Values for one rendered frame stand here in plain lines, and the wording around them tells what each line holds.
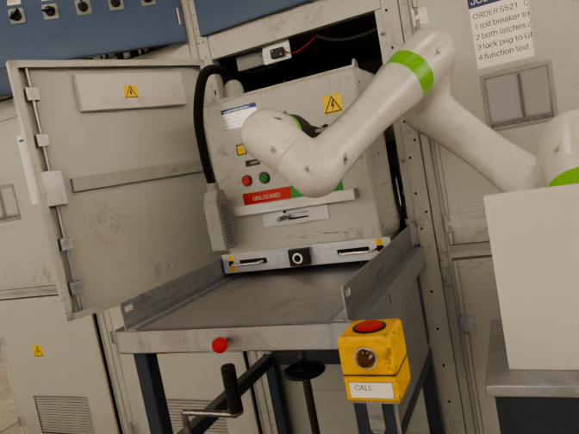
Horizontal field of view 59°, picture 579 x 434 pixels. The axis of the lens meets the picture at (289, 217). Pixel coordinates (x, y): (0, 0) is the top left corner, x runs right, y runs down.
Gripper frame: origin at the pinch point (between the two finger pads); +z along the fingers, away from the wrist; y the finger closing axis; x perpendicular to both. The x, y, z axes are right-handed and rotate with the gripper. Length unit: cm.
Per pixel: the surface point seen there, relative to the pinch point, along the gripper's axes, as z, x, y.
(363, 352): -67, -35, 24
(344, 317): -42, -38, 13
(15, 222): 23, -9, -156
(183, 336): -43, -40, -25
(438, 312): 25, -60, 18
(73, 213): -21, -9, -73
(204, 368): 23, -77, -72
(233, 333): -43, -40, -12
